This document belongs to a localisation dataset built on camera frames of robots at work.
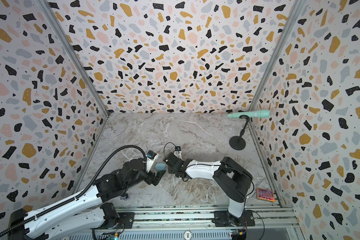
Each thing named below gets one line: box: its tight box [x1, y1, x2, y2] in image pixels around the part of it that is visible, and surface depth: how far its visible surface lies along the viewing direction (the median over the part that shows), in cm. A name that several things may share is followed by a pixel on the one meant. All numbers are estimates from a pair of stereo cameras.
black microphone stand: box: [229, 114, 250, 151], surface depth 105 cm
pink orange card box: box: [256, 188, 276, 202], surface depth 83 cm
